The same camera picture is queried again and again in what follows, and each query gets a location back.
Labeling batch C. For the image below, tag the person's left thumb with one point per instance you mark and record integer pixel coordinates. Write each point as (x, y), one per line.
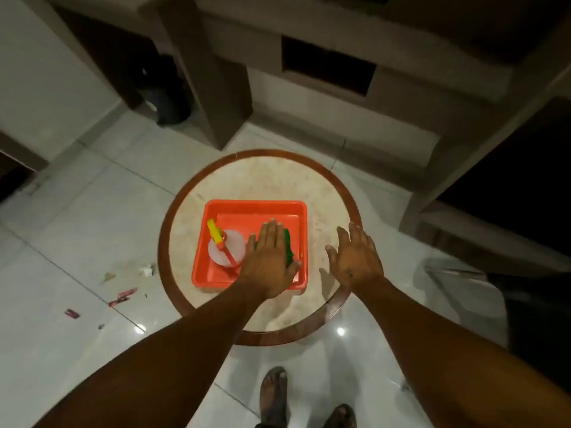
(293, 268)

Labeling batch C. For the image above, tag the person's left hand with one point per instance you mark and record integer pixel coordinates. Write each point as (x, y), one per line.
(265, 267)

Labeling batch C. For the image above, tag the person's left middle finger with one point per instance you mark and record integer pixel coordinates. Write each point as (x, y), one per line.
(273, 231)

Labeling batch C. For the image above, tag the person's right foot in sandal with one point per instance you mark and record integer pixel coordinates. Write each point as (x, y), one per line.
(341, 418)

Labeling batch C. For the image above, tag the round wood-rimmed marble table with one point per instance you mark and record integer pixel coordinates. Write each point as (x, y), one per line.
(258, 180)

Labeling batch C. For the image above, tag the white crumpled paper scrap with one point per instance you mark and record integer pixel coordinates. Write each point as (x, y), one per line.
(147, 270)

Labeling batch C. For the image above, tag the small red wrapper scrap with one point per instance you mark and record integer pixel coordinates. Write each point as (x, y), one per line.
(72, 313)

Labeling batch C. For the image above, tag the person's left little finger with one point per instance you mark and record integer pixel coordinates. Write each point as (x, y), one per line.
(251, 246)

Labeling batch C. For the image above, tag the person's foot in sandal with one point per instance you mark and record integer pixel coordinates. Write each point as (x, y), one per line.
(273, 396)
(341, 418)

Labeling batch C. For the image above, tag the person's left foot in sandal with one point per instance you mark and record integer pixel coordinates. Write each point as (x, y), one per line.
(273, 396)

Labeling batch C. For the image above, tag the orange plastic tray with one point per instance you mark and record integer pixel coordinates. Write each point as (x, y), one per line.
(250, 213)

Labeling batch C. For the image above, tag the green scrub sponge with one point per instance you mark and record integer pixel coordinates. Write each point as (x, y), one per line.
(288, 247)

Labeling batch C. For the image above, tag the person's right thumb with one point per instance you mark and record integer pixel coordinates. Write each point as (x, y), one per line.
(332, 258)

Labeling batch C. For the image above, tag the long red wrapper scrap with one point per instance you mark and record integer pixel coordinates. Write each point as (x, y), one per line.
(122, 297)

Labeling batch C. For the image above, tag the person's right middle finger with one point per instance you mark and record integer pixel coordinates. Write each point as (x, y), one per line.
(353, 235)

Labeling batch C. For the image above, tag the person's right little finger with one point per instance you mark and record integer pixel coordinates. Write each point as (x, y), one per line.
(372, 249)

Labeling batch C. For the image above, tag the person's left forearm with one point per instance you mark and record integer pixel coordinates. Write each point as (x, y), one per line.
(178, 361)

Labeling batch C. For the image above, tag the person's right forearm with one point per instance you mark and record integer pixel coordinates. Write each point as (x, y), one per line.
(446, 356)

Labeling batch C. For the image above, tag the person's right hand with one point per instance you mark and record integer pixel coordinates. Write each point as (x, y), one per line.
(357, 265)

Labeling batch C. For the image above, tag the greenish paper scrap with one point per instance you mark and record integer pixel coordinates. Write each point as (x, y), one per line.
(108, 277)

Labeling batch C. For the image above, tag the brown wooden desk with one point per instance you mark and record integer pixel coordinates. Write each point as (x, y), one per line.
(209, 93)

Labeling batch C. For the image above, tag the black waste bin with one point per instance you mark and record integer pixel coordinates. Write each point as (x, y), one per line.
(169, 100)

